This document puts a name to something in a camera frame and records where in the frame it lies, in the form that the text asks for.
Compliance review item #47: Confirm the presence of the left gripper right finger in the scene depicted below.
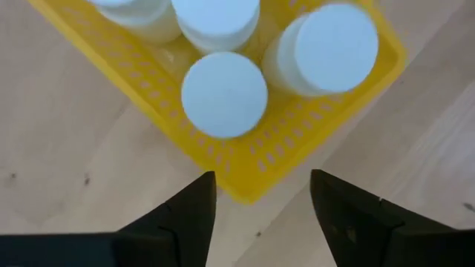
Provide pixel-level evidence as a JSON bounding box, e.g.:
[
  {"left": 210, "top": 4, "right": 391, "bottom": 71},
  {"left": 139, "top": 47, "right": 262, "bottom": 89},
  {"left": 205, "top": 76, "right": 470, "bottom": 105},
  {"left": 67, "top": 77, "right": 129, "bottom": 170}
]
[{"left": 309, "top": 168, "right": 475, "bottom": 267}]

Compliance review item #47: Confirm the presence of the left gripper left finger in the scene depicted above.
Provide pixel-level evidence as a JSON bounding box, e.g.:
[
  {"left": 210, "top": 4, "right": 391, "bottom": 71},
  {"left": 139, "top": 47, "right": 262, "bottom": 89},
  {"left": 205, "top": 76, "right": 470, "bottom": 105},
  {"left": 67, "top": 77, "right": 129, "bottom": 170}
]
[{"left": 111, "top": 169, "right": 218, "bottom": 267}]

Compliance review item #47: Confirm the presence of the yellow plastic basket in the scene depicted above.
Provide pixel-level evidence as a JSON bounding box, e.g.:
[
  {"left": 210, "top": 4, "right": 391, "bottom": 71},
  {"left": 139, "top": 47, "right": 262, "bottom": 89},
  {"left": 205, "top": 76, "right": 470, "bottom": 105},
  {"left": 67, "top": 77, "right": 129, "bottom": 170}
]
[{"left": 26, "top": 0, "right": 409, "bottom": 205}]

